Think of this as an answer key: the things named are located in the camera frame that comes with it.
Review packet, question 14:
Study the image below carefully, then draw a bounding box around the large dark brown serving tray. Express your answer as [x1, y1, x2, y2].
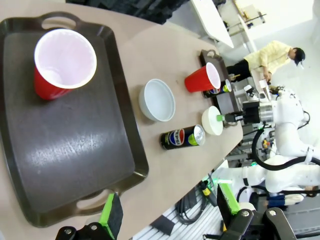
[199, 49, 241, 118]
[0, 11, 150, 229]

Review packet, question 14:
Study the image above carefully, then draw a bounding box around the white ceramic bowl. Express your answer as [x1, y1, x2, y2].
[201, 105, 225, 137]

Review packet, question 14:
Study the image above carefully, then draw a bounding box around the white background table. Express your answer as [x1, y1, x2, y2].
[191, 0, 235, 48]

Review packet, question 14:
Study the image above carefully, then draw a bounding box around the coiled black cable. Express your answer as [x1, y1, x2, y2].
[174, 192, 213, 225]

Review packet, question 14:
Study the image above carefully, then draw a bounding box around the white slatted wall panel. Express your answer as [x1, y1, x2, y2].
[132, 184, 226, 240]

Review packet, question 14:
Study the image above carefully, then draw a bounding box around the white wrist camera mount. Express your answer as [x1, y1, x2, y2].
[243, 84, 260, 102]

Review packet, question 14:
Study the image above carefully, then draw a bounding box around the black rectangular mounting plate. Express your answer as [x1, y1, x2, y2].
[149, 214, 176, 236]

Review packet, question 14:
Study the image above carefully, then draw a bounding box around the black padded structure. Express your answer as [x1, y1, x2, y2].
[66, 0, 191, 26]

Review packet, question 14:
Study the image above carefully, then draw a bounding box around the red plastic cup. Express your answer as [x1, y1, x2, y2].
[184, 61, 222, 94]
[33, 28, 98, 101]

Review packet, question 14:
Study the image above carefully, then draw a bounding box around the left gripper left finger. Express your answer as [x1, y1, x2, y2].
[54, 191, 124, 240]

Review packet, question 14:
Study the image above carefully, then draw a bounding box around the pale grey ceramic bowl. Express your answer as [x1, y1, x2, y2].
[138, 78, 177, 123]

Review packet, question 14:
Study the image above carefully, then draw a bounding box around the black Pepsi can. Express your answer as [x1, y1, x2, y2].
[160, 124, 207, 151]
[208, 78, 233, 96]

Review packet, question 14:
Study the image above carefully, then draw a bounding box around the white shelf rack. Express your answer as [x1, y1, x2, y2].
[224, 0, 267, 52]

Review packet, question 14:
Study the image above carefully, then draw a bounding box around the person in yellow shirt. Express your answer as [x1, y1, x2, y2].
[226, 40, 306, 83]

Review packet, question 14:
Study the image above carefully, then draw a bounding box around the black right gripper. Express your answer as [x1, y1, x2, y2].
[216, 101, 261, 125]

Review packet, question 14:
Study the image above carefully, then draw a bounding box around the black enabling handle device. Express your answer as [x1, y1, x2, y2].
[199, 180, 218, 207]

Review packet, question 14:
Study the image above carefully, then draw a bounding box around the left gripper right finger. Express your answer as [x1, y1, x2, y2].
[216, 182, 298, 240]

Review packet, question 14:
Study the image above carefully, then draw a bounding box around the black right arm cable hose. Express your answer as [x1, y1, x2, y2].
[251, 122, 320, 171]

